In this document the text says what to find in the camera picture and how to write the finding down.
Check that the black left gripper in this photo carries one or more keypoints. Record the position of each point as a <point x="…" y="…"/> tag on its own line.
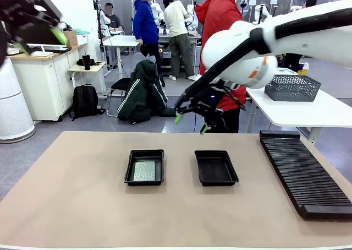
<point x="16" y="7"/>

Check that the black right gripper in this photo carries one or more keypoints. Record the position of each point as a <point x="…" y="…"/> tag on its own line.
<point x="210" y="101"/>

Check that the green perforated circuit board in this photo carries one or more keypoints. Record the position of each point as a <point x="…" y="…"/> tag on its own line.
<point x="144" y="171"/>

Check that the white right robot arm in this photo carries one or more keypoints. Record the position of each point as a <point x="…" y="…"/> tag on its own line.
<point x="236" y="49"/>

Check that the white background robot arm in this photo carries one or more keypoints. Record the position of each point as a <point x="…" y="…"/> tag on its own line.
<point x="157" y="10"/>
<point x="191" y="16"/>
<point x="261" y="13"/>

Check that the black ESD tray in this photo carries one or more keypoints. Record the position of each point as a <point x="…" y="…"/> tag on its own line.
<point x="129" y="175"/>
<point x="215" y="168"/>

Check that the white computer monitor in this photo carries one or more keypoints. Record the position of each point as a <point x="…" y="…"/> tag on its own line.
<point x="45" y="40"/>

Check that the cardboard box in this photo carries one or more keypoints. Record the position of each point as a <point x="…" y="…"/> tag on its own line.
<point x="71" y="39"/>

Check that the white storage cabinet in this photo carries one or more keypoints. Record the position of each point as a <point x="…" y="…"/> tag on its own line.
<point x="41" y="87"/>

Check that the black tumbler with straw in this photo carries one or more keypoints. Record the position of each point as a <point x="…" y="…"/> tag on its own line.
<point x="86" y="62"/>

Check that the small wooden side table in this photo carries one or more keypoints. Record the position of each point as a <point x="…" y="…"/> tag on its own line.
<point x="90" y="67"/>

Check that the dark green striped jacket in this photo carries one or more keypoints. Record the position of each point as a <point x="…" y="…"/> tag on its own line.
<point x="143" y="93"/>

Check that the black tripod stand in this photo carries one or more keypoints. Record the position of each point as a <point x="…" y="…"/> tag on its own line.
<point x="98" y="21"/>

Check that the white cylindrical air purifier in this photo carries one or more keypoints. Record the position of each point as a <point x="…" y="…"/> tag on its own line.
<point x="15" y="104"/>

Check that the black backpack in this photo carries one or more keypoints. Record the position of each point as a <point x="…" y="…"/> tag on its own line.
<point x="85" y="101"/>

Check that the seated person in grey shirt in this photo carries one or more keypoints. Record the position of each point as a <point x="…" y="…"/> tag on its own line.
<point x="113" y="20"/>

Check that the white standing desk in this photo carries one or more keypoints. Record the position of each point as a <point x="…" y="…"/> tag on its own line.
<point x="121" y="40"/>

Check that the black chair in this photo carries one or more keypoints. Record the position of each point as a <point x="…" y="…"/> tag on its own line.
<point x="121" y="83"/>

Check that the person in white shirt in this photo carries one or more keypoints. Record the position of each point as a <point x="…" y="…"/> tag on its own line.
<point x="176" y="21"/>

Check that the person in blue hoodie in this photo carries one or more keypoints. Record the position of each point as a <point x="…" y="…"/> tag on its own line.
<point x="144" y="24"/>

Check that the grey mesh basket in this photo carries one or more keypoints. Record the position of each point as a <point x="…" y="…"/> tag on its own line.
<point x="292" y="89"/>

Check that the person in red hoodie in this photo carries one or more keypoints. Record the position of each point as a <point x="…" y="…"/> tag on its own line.
<point x="217" y="13"/>

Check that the black slotted board rack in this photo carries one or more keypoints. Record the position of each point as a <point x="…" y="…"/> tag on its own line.
<point x="302" y="175"/>

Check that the yellow box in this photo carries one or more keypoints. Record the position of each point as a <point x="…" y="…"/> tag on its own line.
<point x="303" y="71"/>

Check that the distant dark-haired person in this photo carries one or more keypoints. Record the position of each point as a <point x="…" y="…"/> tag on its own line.
<point x="310" y="2"/>

